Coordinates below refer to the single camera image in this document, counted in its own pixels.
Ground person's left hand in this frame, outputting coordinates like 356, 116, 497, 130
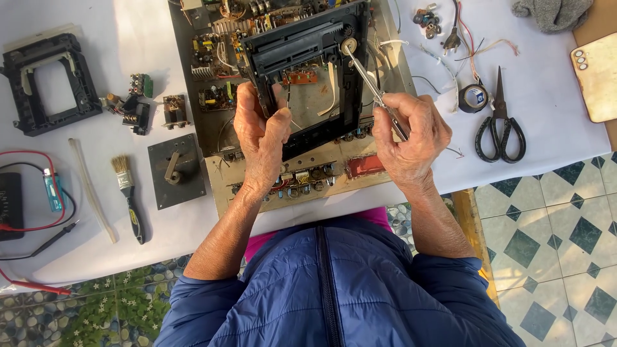
234, 81, 293, 196

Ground person's right hand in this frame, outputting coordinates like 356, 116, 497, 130
372, 93, 453, 190

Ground clear handled screwdriver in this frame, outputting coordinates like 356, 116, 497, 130
342, 42, 411, 143

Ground black plastic disc tray frame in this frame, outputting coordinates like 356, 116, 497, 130
239, 0, 371, 163

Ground black electrical tape roll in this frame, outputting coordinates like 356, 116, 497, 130
457, 83, 490, 114

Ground grey metal plate with motor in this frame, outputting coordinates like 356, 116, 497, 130
147, 133, 207, 211

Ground small brown circuit module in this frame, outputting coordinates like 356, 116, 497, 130
161, 94, 189, 130

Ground metal chassis with circuit boards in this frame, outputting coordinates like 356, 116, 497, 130
167, 0, 418, 218

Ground pink garment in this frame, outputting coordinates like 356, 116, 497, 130
243, 206, 393, 263

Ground pile of metal washers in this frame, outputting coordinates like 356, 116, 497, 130
413, 3, 442, 40

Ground black electronic component cluster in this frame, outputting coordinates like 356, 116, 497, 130
99, 93, 151, 136

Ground white tablecloth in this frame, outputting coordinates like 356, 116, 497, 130
0, 0, 613, 285

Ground green connector jack board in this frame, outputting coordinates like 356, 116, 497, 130
129, 73, 154, 99

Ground blue quilted jacket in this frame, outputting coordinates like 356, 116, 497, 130
153, 217, 527, 347

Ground translucent plastic tube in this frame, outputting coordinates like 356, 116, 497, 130
67, 138, 118, 245

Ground grey cloth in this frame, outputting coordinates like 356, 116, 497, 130
511, 0, 595, 35

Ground gold smartphone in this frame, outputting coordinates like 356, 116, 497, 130
570, 32, 617, 124

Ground blue lighter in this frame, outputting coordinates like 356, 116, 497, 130
42, 168, 65, 213

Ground brown cardboard sheet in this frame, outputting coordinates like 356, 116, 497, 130
572, 0, 617, 151

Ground red multimeter probe lead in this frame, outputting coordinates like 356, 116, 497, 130
0, 150, 73, 296

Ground black multimeter probe lead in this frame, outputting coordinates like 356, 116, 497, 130
0, 162, 81, 262

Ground black multimeter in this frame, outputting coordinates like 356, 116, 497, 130
0, 172, 25, 242

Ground black handled scissors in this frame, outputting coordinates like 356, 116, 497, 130
474, 66, 527, 164

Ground black power plug cable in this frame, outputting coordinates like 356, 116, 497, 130
442, 0, 462, 57

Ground black handled paint brush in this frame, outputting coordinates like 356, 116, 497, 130
111, 155, 146, 245

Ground black frame with white bracket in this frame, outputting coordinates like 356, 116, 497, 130
0, 33, 103, 138

